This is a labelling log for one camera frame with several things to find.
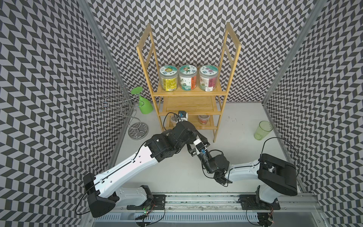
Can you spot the bamboo three-tier shelf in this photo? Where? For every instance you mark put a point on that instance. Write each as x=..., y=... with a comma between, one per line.
x=195, y=102

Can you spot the jar with strawberry lid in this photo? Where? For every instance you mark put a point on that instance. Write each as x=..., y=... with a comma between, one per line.
x=188, y=77

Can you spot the small foil-lid cup pink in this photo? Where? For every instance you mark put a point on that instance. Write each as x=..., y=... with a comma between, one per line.
x=203, y=119

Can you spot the chrome wire cup rack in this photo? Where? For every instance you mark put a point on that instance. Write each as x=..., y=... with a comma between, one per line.
x=126, y=106

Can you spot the sunflower seed jar yellow label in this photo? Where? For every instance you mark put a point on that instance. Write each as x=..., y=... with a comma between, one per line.
x=168, y=78

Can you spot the jar with pink flower lid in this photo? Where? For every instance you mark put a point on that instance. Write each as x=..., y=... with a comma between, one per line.
x=208, y=78

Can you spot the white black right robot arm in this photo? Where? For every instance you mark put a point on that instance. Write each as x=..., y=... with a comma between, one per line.
x=277, y=177

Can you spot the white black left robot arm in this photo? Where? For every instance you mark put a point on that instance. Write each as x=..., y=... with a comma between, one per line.
x=100, y=189

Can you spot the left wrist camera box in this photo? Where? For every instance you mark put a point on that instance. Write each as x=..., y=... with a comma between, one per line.
x=182, y=116

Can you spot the green spray bottle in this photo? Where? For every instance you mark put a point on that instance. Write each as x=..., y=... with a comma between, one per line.
x=144, y=105

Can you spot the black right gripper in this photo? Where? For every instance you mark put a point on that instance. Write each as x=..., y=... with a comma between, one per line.
x=190, y=150

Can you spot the green translucent plastic cup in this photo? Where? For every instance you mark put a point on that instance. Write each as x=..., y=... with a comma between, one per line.
x=263, y=129

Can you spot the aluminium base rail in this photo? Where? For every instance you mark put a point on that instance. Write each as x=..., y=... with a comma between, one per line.
x=217, y=209

